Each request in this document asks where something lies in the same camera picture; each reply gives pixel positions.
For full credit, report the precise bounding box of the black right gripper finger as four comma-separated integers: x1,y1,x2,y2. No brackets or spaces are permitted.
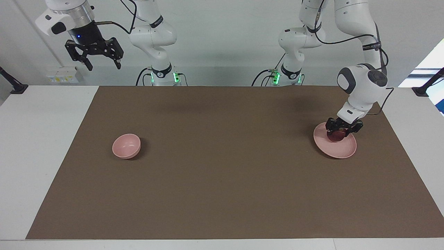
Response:
109,37,124,69
65,40,93,72

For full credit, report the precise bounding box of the red apple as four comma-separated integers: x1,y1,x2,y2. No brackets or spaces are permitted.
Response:
328,128,346,142

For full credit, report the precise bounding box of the pink plate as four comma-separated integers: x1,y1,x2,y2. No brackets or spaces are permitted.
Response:
313,122,357,159

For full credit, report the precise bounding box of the pink bowl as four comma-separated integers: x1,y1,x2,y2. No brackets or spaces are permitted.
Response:
112,134,142,159

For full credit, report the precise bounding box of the brown table mat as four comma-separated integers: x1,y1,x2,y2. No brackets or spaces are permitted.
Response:
26,86,444,240

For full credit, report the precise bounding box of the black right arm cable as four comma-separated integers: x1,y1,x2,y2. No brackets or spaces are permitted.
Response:
94,0,137,35

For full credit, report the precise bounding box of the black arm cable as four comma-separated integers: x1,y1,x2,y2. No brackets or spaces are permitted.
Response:
94,0,137,35
312,0,395,116

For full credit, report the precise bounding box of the white wall socket box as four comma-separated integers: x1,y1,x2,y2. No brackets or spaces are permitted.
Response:
46,66,79,84

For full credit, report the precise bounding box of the black right base cable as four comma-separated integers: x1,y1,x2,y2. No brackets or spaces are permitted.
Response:
136,67,153,86

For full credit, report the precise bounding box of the black base cable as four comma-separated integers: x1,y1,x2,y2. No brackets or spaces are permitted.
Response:
136,67,153,86
251,68,279,86

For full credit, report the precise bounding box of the black clamp mount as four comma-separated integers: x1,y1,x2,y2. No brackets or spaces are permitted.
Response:
0,67,29,95
412,68,444,97

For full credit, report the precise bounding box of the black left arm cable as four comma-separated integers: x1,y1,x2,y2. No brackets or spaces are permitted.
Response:
312,0,395,116

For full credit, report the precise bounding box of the black left base cable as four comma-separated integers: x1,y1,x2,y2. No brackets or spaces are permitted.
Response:
251,68,279,86

